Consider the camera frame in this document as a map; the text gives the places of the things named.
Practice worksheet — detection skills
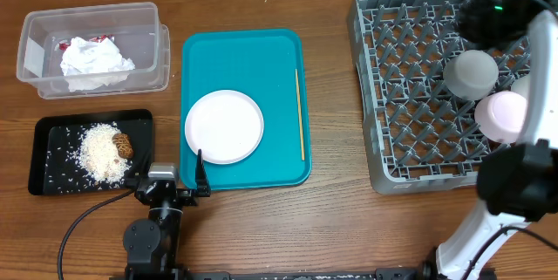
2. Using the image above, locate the large pink plate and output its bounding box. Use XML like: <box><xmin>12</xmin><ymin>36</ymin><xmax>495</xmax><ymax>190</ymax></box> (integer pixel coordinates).
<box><xmin>184</xmin><ymin>90</ymin><xmax>264</xmax><ymax>165</ymax></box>

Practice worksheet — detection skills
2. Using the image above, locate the rice food scraps pile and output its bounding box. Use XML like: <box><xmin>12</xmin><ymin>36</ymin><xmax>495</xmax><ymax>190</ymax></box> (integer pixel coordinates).
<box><xmin>45</xmin><ymin>121</ymin><xmax>145</xmax><ymax>194</ymax></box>

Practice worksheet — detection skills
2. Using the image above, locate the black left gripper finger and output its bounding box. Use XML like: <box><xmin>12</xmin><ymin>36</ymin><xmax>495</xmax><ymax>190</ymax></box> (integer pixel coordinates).
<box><xmin>125</xmin><ymin>150</ymin><xmax>153</xmax><ymax>187</ymax></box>
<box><xmin>195</xmin><ymin>149</ymin><xmax>210</xmax><ymax>193</ymax></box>

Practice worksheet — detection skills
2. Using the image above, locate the teal serving tray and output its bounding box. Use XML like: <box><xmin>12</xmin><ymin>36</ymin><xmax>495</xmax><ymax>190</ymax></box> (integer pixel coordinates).
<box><xmin>180</xmin><ymin>29</ymin><xmax>312</xmax><ymax>191</ymax></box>

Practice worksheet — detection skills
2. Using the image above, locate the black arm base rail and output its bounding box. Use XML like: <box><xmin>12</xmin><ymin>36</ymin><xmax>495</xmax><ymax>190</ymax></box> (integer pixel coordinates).
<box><xmin>108</xmin><ymin>266</ymin><xmax>498</xmax><ymax>280</ymax></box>

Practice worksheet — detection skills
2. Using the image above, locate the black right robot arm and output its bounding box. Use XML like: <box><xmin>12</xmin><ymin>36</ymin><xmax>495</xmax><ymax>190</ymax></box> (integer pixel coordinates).
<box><xmin>417</xmin><ymin>0</ymin><xmax>557</xmax><ymax>279</ymax></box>

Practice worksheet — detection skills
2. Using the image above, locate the black plastic tray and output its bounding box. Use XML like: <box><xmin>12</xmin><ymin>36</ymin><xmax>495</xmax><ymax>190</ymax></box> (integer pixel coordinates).
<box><xmin>28</xmin><ymin>109</ymin><xmax>154</xmax><ymax>195</ymax></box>

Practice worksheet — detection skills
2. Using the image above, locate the clear plastic bin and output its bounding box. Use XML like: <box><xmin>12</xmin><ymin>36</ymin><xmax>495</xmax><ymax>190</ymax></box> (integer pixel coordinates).
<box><xmin>17</xmin><ymin>3</ymin><xmax>170</xmax><ymax>99</ymax></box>

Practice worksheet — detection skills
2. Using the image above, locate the white paper cup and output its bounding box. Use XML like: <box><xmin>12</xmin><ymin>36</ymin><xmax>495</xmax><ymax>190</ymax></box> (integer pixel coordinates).
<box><xmin>511</xmin><ymin>74</ymin><xmax>530</xmax><ymax>99</ymax></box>

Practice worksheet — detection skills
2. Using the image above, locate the grey bowl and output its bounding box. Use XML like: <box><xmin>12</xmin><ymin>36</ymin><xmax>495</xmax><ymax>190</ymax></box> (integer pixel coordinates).
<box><xmin>443</xmin><ymin>50</ymin><xmax>499</xmax><ymax>100</ymax></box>

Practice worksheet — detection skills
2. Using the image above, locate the wooden chopstick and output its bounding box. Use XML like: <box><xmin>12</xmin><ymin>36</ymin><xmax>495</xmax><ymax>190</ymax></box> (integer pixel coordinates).
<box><xmin>295</xmin><ymin>69</ymin><xmax>306</xmax><ymax>161</ymax></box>

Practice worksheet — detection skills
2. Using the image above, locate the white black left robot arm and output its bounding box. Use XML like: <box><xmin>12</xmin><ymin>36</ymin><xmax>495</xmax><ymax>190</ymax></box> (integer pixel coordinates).
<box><xmin>123</xmin><ymin>151</ymin><xmax>211</xmax><ymax>279</ymax></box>

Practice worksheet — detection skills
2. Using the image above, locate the white napkin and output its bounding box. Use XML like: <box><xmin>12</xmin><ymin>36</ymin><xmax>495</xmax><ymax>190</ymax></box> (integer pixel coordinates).
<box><xmin>60</xmin><ymin>37</ymin><xmax>135</xmax><ymax>92</ymax></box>

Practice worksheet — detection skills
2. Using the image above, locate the grey dishwasher rack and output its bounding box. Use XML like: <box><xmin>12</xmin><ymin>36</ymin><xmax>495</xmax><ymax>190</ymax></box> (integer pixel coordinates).
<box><xmin>348</xmin><ymin>0</ymin><xmax>531</xmax><ymax>195</ymax></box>

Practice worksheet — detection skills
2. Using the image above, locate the red foil wrapper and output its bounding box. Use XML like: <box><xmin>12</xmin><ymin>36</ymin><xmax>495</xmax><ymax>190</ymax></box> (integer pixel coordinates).
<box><xmin>56</xmin><ymin>34</ymin><xmax>114</xmax><ymax>51</ymax></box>

